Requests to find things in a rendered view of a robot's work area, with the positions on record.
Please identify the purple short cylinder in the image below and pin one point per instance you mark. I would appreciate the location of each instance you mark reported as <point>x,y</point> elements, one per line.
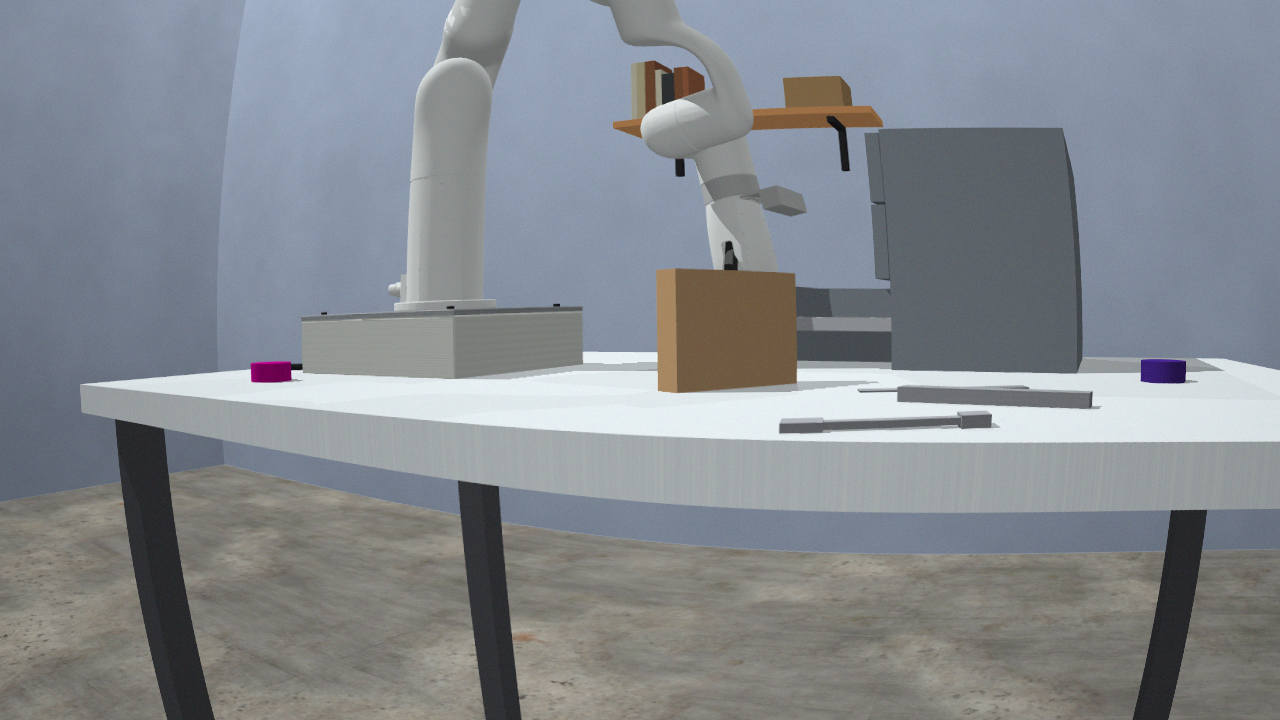
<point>1163,371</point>

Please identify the brown rectangular box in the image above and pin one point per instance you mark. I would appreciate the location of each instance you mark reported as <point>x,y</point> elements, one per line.
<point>725,329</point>

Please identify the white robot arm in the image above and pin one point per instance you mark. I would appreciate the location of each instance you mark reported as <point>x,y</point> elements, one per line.
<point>445,250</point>

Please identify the magenta short cylinder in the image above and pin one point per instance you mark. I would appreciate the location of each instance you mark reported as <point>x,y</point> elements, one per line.
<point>265,372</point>

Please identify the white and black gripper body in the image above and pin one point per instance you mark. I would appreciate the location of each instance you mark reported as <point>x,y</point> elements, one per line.
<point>743,223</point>

